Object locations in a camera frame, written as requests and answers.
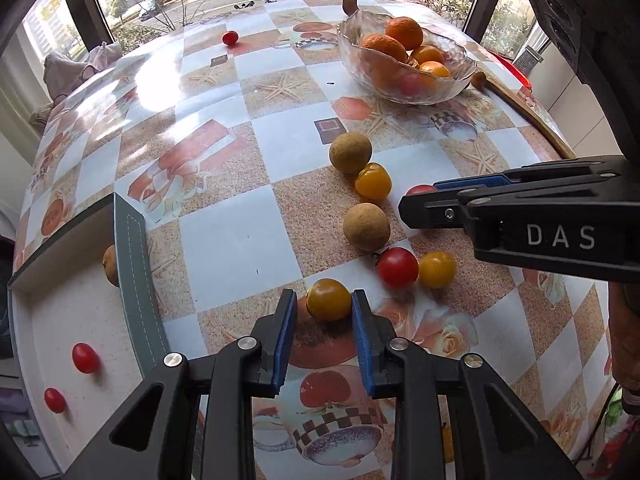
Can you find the orange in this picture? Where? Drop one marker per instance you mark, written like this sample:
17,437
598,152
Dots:
434,69
382,49
404,32
427,54

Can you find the red plastic basin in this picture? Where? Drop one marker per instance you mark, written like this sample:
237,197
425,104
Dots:
507,66

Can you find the red cherry tomato centre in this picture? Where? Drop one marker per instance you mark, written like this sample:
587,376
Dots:
397,268

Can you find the clear glass bowl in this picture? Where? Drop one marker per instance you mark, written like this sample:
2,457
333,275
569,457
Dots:
360,75

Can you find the red cherry tomato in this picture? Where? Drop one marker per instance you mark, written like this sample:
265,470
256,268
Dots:
85,357
54,400
230,37
397,268

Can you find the white tray with grey rim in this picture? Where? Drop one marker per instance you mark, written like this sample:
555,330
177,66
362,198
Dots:
65,310

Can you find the yellow tomato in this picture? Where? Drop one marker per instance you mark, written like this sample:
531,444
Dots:
328,299
373,180
437,269

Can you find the checked printed tablecloth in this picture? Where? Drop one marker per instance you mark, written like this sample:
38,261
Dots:
240,160

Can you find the brown round longan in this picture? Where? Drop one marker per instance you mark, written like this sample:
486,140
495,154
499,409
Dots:
366,226
350,152
112,265

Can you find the floral cloth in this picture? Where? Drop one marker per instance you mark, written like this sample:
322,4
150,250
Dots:
617,445

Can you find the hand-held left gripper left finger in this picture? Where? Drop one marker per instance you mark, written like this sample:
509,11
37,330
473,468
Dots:
281,350

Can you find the person's right forearm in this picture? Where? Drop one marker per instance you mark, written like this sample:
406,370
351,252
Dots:
625,335

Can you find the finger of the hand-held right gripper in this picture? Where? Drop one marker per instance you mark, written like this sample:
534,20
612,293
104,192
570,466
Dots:
475,181
430,212

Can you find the red apple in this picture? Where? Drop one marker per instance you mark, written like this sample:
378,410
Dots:
407,83

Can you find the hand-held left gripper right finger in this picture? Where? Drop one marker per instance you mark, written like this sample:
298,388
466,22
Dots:
363,350

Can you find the pale crumpled cloth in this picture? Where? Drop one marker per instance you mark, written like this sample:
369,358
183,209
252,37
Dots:
75,70

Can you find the brown wooden dish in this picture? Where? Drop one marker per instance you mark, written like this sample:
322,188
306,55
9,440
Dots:
350,6

